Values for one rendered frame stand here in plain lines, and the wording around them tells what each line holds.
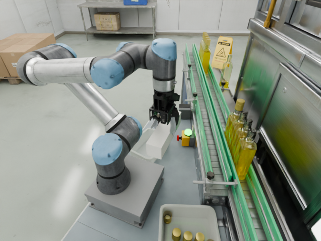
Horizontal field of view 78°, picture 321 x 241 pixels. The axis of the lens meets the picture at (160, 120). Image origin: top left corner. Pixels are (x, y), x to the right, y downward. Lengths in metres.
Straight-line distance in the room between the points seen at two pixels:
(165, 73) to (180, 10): 5.93
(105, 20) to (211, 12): 3.01
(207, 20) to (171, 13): 1.08
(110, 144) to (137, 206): 0.28
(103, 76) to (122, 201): 0.54
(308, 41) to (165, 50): 0.50
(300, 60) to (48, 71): 0.82
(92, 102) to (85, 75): 0.27
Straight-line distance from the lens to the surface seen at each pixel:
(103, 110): 0.86
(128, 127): 0.85
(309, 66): 0.80
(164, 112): 0.66
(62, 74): 0.67
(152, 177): 0.94
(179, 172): 1.09
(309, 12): 0.94
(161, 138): 0.74
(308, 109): 0.78
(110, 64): 0.53
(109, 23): 6.14
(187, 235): 0.87
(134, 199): 0.89
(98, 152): 0.77
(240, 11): 6.81
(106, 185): 0.88
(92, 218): 1.00
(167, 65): 0.60
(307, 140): 0.78
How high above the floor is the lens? 1.61
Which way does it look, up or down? 38 degrees down
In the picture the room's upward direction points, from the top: straight up
